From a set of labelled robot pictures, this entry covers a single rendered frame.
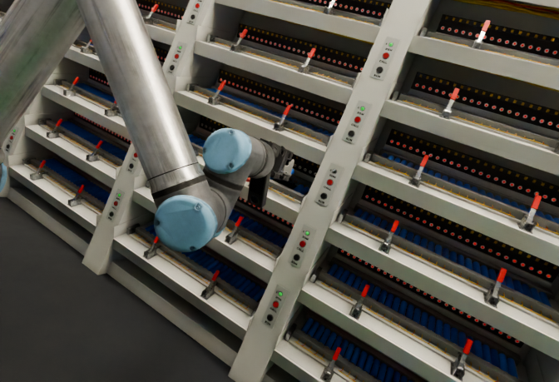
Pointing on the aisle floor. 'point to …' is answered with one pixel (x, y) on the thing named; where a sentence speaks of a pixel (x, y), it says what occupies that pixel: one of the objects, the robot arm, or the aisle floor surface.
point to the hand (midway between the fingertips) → (283, 175)
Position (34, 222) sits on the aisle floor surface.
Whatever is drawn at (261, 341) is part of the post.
